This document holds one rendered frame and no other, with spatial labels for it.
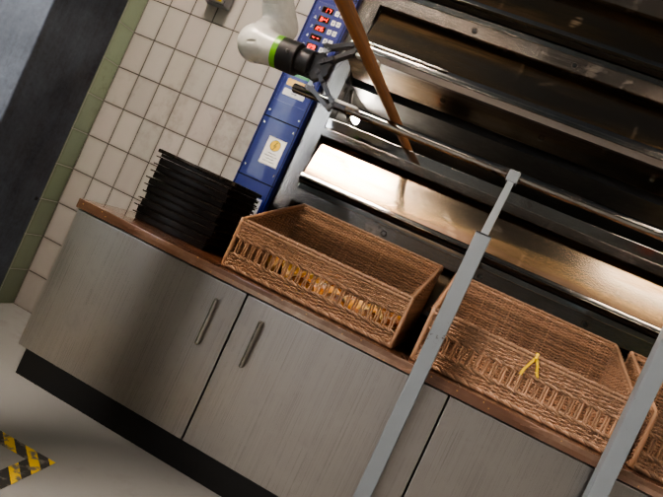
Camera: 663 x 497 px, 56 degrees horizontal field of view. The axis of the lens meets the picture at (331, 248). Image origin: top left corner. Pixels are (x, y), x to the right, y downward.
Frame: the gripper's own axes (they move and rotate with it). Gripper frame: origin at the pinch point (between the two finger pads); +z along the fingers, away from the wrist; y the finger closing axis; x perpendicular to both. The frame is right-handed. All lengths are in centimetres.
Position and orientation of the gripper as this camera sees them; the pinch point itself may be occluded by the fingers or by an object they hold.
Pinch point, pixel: (365, 86)
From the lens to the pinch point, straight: 173.1
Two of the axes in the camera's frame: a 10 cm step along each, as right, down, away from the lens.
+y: -4.2, 9.1, 0.2
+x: -2.3, -0.8, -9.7
